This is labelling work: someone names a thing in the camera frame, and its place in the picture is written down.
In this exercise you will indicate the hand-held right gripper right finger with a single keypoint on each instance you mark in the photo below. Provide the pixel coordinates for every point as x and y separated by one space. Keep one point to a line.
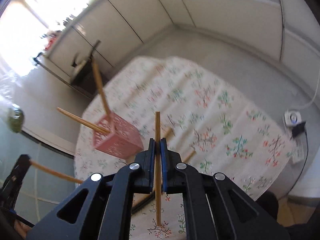
163 165

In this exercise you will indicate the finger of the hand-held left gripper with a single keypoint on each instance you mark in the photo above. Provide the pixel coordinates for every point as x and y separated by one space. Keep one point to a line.
22 166

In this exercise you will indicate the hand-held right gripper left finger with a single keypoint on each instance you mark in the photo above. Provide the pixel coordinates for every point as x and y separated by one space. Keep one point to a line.
152 165

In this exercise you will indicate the light bamboo chopstick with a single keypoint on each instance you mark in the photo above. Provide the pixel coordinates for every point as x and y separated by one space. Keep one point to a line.
100 87
55 172
190 155
96 129
75 115
158 125

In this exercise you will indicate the pink perforated plastic basket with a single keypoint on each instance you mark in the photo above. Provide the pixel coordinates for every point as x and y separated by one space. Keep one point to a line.
117 140

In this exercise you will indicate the frosted glass door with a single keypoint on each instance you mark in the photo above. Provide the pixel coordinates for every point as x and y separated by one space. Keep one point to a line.
30 150

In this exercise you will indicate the plastic bag of greens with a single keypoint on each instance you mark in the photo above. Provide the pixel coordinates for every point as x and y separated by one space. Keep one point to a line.
16 120

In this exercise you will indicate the floral tablecloth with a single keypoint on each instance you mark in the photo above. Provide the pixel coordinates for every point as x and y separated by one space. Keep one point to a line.
225 105

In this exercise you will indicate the dark trash bin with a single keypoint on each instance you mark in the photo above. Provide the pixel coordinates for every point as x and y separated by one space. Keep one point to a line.
85 80

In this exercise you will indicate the white power strip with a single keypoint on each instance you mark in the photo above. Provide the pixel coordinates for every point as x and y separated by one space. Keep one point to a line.
291 117

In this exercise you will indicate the black power plug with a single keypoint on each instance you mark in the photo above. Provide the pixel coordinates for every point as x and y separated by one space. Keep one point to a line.
298 129

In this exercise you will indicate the bright window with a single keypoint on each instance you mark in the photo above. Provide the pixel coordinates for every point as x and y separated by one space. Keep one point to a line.
37 17

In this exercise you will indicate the white kitchen cabinets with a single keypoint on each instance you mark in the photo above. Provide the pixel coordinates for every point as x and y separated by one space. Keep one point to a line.
212 7

